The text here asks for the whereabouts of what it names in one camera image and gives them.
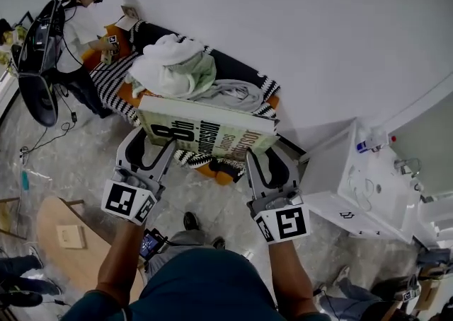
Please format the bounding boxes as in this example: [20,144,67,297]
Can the person's grey trousers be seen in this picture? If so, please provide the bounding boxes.
[144,230,227,280]

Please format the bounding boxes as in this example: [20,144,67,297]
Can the beige square pad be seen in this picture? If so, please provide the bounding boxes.
[55,224,87,250]

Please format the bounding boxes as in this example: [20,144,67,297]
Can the blue white bottle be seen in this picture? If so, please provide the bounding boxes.
[356,138,377,153]

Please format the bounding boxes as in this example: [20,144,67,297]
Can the grey garment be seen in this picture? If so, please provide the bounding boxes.
[193,78,265,115]

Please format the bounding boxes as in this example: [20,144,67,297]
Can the wooden table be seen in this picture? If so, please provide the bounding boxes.
[35,195,147,305]

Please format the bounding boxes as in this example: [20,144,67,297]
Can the black white striped blanket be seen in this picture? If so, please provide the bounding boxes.
[88,19,283,181]

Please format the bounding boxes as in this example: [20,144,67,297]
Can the orange sofa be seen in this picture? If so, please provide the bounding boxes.
[81,19,283,185]

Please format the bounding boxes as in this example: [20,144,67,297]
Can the white crumpled garment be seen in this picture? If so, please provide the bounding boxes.
[124,33,213,100]

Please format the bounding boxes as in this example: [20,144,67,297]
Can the person's right forearm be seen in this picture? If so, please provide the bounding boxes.
[267,238,316,317]

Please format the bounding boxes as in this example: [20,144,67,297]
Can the person's teal shirt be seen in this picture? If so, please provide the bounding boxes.
[59,247,333,321]

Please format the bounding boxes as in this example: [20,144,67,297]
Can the large pale green book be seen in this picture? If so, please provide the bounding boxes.
[136,95,281,162]

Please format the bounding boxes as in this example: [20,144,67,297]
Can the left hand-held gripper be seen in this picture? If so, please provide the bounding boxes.
[101,127,178,226]

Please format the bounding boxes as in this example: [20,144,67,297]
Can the person's left forearm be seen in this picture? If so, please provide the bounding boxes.
[94,221,151,309]

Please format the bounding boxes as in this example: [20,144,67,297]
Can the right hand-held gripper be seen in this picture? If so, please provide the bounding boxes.
[244,146,311,245]

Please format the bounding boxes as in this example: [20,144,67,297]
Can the wall mirror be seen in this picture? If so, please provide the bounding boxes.
[388,90,453,197]

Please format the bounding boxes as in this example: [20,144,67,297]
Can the small black screen device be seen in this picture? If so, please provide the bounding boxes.
[138,228,168,262]

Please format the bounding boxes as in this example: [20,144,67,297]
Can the black floor cable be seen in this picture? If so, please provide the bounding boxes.
[19,82,79,167]

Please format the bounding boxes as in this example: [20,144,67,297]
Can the pale green garment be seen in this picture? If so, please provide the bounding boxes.
[157,51,217,98]

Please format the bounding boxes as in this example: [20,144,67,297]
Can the white washbasin cabinet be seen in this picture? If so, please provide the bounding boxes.
[299,118,423,245]

